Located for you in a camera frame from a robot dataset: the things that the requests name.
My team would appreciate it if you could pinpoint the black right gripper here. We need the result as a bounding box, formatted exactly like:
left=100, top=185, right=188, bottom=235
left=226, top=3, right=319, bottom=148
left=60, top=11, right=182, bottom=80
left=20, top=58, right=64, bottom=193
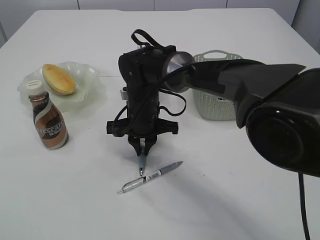
left=106, top=118, right=179, bottom=156

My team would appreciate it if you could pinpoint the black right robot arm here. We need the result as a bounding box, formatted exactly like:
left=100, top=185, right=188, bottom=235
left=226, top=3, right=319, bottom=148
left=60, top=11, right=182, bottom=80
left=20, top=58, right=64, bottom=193
left=106, top=45, right=320, bottom=177

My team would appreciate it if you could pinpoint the light green plastic basket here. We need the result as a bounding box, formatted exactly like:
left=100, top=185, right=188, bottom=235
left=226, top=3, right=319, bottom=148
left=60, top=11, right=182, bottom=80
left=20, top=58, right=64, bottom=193
left=192, top=50, right=243, bottom=121

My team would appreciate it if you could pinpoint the grey grip ballpoint pen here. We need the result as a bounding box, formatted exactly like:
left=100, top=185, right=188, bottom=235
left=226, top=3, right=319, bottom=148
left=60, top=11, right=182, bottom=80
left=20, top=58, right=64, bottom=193
left=116, top=161, right=183, bottom=195

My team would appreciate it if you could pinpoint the yellow bread loaf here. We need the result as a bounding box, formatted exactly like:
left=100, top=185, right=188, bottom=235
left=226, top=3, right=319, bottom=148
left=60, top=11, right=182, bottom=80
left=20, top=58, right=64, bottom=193
left=42, top=64, right=76, bottom=96

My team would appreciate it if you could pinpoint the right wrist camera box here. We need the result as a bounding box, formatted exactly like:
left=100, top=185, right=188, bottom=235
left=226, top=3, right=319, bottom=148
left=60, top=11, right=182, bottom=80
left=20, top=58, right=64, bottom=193
left=120, top=87, right=128, bottom=101

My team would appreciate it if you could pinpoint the translucent green wavy plate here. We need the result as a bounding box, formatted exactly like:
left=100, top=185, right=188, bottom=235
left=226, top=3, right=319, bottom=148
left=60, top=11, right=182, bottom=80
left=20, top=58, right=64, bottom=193
left=17, top=61, right=101, bottom=113

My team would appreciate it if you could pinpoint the brown Nescafe coffee bottle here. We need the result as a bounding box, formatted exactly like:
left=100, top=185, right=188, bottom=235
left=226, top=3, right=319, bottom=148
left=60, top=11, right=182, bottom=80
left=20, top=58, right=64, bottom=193
left=26, top=80, right=69, bottom=150

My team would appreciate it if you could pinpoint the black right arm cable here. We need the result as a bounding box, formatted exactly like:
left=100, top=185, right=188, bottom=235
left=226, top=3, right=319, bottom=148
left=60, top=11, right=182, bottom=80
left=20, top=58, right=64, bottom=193
left=110, top=29, right=198, bottom=138

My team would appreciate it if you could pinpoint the blue grip ballpoint pen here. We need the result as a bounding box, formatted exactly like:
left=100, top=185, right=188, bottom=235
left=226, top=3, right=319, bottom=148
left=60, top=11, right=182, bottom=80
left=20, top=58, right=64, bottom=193
left=139, top=138, right=146, bottom=176

